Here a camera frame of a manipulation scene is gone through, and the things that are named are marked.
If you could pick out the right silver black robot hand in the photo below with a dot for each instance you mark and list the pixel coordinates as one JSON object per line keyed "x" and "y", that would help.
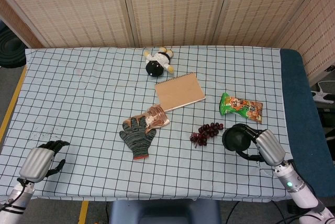
{"x": 270, "y": 148}

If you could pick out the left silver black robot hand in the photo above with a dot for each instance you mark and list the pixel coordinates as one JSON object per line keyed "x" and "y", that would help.
{"x": 36, "y": 163}

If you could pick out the blue padded robot base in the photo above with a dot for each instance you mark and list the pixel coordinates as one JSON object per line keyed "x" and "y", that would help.
{"x": 162, "y": 212}

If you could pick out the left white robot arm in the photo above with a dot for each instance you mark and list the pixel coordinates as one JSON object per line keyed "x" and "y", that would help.
{"x": 18, "y": 197}

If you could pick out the dark blue table pad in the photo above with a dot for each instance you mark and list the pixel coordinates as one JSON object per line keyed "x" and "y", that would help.
{"x": 301, "y": 109}

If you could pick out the green orange snack bag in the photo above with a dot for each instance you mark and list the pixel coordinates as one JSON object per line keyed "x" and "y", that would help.
{"x": 239, "y": 107}

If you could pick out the dark red grape bunch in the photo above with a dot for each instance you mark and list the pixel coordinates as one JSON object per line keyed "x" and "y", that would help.
{"x": 206, "y": 129}

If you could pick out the white plastic floor fixture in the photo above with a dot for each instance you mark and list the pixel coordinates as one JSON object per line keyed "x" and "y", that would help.
{"x": 323, "y": 94}

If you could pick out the light blue checked tablecloth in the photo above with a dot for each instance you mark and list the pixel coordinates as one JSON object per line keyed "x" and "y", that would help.
{"x": 86, "y": 98}

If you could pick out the grey knitted work glove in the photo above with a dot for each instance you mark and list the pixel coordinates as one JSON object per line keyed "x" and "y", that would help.
{"x": 137, "y": 140}

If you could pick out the brown spiral notebook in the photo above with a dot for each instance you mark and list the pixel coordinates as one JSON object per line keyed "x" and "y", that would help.
{"x": 179, "y": 91}

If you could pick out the brown snack packet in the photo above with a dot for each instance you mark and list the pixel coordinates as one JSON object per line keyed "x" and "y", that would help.
{"x": 157, "y": 119}

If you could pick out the black ribbed round object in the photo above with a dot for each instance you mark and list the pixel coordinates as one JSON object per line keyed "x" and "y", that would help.
{"x": 11, "y": 48}

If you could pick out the woven bamboo screen panel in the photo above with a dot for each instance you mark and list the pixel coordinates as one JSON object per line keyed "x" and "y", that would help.
{"x": 18, "y": 25}
{"x": 264, "y": 9}
{"x": 316, "y": 35}
{"x": 178, "y": 9}
{"x": 68, "y": 9}

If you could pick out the black and white plush toy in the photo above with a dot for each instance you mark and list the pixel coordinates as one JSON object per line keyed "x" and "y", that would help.
{"x": 155, "y": 68}

